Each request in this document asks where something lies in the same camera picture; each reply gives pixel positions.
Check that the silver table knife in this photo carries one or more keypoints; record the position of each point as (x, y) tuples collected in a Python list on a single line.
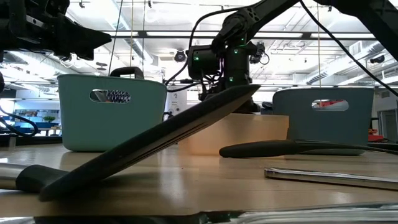
[(311, 216), (326, 180)]

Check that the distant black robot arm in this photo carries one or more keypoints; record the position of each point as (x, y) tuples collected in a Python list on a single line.
[(168, 115)]

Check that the black round overhead camera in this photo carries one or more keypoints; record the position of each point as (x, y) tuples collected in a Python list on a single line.
[(179, 56)]

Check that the dark blue-grey plastic bin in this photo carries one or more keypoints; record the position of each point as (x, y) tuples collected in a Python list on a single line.
[(298, 124)]

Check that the grey metal cabinet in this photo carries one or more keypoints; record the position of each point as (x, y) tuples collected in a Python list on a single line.
[(388, 124)]

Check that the distant black frame bar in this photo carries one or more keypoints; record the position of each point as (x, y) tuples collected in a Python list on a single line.
[(295, 86)]

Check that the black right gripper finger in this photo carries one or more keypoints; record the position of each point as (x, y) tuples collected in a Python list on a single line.
[(241, 109), (253, 104)]

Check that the small green plant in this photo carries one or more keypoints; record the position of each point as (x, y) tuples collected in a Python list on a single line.
[(49, 118)]

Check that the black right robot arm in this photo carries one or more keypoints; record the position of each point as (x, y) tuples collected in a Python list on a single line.
[(264, 12)]

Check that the white cabinet machine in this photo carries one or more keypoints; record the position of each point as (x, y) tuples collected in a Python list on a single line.
[(177, 105)]

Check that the thin ceiling rail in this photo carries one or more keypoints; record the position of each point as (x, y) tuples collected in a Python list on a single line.
[(186, 5)]

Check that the teal green plastic bin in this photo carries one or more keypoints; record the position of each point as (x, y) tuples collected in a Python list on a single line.
[(109, 130)]

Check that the black aluminium rig frame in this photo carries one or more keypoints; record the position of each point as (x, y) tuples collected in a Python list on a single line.
[(143, 34)]

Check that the red object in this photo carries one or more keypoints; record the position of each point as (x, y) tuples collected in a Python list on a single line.
[(374, 137)]

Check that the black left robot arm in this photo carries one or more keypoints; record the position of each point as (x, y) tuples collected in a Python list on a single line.
[(1, 82)]

